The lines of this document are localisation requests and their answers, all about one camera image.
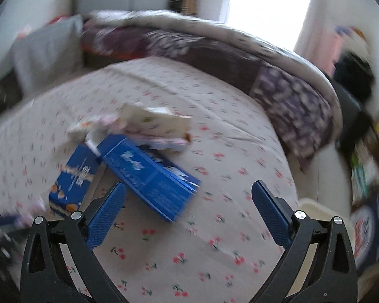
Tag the pile of dark clothes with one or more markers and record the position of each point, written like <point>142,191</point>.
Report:
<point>355,75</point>

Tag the grey checked cushion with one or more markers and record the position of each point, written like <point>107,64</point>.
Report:
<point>47,54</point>

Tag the orange peel piece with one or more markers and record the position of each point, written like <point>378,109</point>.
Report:
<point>188,137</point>

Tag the wooden bookshelf with books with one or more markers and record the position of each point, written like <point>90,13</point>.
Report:
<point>364,163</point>

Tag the blue biscuit box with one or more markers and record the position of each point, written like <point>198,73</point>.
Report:
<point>77,176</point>

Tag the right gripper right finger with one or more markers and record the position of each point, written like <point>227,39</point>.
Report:
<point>317,264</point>

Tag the white plastic trash bin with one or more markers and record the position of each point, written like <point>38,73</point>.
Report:
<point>319,212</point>

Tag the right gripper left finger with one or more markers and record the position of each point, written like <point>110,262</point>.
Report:
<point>59,264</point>

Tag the white tissue wrapper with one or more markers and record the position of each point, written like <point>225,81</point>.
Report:
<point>79,130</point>

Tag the pink foam strip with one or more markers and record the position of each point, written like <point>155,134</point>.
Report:
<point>159,143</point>

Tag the dark blue long carton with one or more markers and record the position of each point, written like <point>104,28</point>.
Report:
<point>164,186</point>

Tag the pink white cabinet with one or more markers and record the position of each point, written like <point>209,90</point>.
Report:
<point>336,42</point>

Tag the cream printed paper bag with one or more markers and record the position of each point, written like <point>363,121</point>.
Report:
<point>154,121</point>

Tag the black storage bench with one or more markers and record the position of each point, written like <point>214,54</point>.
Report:
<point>356,120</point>

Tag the lower Ganten water carton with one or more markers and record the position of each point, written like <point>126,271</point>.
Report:
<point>366,225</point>

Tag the window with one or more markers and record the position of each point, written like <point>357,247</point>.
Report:
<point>276,21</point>

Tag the cherry print table cloth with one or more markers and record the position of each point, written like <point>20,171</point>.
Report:
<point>219,249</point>

